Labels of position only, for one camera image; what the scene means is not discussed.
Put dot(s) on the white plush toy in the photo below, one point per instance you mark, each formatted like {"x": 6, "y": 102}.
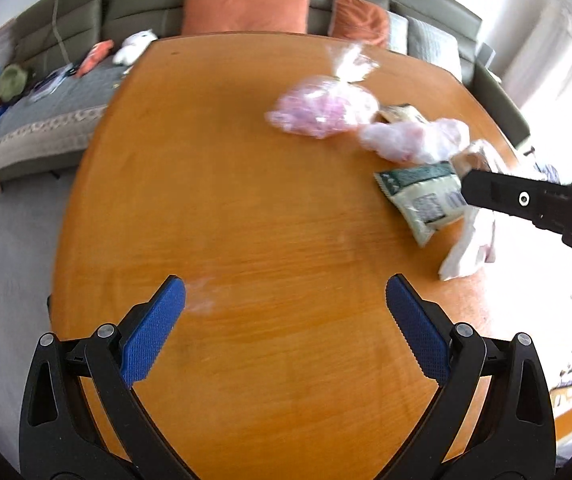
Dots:
{"x": 133, "y": 47}

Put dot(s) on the pink plush toy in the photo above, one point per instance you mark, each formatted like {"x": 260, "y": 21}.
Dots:
{"x": 93, "y": 57}

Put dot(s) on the white plastic bags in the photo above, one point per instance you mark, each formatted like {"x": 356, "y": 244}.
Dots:
{"x": 466, "y": 252}

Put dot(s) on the small orange cushion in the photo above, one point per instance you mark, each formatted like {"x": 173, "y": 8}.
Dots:
{"x": 361, "y": 20}

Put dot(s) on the green hat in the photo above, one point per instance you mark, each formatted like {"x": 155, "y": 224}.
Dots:
{"x": 11, "y": 82}

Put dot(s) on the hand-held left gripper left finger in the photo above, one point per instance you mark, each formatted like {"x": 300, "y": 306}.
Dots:
{"x": 151, "y": 335}

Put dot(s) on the narrow grey cushion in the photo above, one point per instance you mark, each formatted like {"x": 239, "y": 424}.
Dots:
{"x": 397, "y": 32}

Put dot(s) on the wide grey cushion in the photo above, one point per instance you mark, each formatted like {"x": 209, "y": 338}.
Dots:
{"x": 436, "y": 47}

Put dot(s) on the clear plastic packet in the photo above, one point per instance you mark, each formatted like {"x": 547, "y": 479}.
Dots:
{"x": 51, "y": 84}

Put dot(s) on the olive packet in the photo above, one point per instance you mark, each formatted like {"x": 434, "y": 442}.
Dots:
{"x": 403, "y": 112}

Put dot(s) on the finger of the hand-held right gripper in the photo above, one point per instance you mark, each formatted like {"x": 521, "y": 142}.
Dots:
{"x": 536, "y": 205}

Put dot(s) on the grey lace-trimmed blanket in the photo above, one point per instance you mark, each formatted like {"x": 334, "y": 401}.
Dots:
{"x": 51, "y": 120}

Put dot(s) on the large orange cushion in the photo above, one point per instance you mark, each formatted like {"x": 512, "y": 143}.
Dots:
{"x": 246, "y": 10}

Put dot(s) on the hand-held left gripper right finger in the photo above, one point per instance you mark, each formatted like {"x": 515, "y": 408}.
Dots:
{"x": 421, "y": 335}

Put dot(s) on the green and white packet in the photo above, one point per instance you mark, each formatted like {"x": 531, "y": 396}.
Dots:
{"x": 416, "y": 195}

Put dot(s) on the clear pink plastic bag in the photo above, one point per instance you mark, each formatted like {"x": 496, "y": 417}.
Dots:
{"x": 326, "y": 105}

